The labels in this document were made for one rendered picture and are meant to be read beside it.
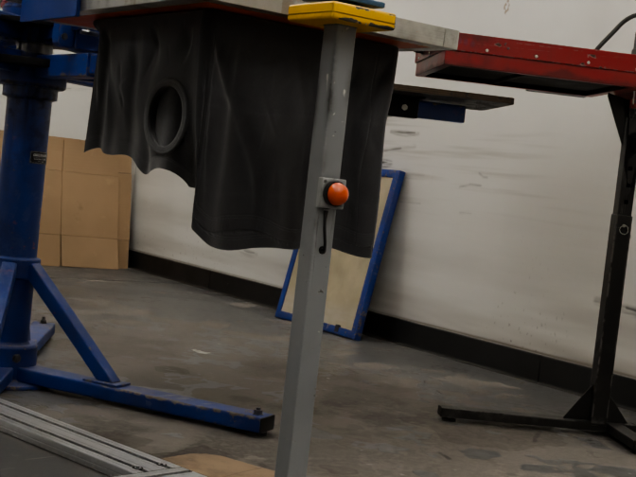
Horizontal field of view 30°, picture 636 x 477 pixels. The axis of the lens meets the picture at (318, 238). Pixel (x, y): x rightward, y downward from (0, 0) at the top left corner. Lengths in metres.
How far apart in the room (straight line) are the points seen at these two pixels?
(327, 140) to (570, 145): 2.59
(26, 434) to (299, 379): 0.44
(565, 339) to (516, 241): 0.45
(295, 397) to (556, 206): 2.62
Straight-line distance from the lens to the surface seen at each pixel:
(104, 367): 3.30
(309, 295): 1.96
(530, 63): 3.33
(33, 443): 1.93
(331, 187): 1.92
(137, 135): 2.37
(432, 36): 2.34
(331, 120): 1.95
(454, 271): 4.85
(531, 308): 4.54
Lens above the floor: 0.68
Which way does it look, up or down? 3 degrees down
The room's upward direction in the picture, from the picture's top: 6 degrees clockwise
